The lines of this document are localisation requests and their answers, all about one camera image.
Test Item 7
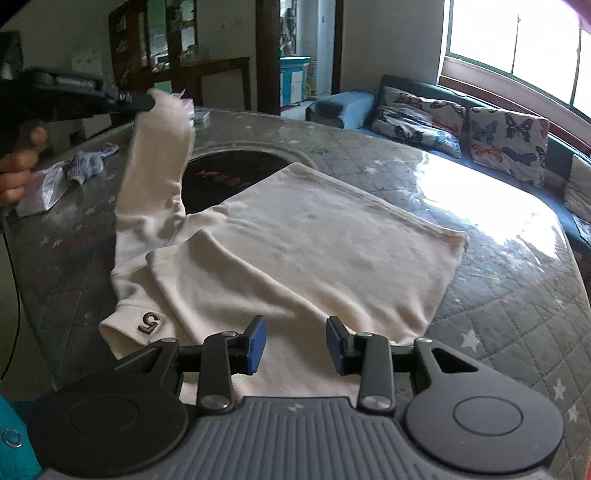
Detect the pink tissue pack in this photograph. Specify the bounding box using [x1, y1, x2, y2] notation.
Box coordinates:
[177, 93, 195, 128]

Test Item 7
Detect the grey knitted sock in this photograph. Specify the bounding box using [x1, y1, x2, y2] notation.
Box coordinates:
[64, 154, 105, 186]

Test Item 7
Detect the plain grey pillow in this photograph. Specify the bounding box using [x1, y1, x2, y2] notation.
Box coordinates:
[563, 154, 591, 223]

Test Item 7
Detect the green framed window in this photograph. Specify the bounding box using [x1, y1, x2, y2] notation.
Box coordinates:
[438, 0, 591, 126]

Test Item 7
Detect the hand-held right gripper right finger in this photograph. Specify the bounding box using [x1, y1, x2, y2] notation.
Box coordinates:
[325, 316, 482, 414]

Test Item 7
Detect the dark wooden door frame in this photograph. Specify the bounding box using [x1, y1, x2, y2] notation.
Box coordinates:
[256, 0, 345, 117]

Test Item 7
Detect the white plastic bag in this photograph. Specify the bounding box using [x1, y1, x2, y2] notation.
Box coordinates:
[14, 159, 77, 218]

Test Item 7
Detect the dark wooden display cabinet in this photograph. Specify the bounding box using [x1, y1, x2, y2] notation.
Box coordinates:
[108, 0, 253, 112]

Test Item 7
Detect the butterfly print pillow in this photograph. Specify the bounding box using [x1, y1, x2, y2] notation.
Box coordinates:
[371, 87, 467, 158]
[468, 106, 550, 188]

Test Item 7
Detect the round black induction cooktop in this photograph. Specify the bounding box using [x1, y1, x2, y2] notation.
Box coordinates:
[182, 150, 297, 216]

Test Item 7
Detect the thin black cable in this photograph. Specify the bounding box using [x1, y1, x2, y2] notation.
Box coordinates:
[0, 230, 22, 385]

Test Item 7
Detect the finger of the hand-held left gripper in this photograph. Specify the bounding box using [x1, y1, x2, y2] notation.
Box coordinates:
[110, 89, 156, 112]

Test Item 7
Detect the light blue bathroom cabinet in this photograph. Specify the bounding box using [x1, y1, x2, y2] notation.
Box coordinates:
[279, 56, 311, 106]

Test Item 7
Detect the person's left hand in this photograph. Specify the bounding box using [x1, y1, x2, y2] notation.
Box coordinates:
[0, 127, 49, 206]

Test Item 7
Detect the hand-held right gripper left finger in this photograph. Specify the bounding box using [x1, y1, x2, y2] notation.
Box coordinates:
[113, 315, 269, 414]

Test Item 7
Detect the person's teal garment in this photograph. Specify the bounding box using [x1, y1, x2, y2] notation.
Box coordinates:
[0, 394, 45, 480]

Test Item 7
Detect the dark teal sofa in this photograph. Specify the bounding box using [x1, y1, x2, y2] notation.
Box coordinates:
[305, 74, 591, 260]

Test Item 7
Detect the grey knit work glove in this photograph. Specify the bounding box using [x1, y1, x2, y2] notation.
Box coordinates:
[85, 143, 120, 172]

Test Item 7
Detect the cream sweater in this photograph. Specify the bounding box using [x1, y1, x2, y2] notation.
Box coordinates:
[99, 88, 471, 400]

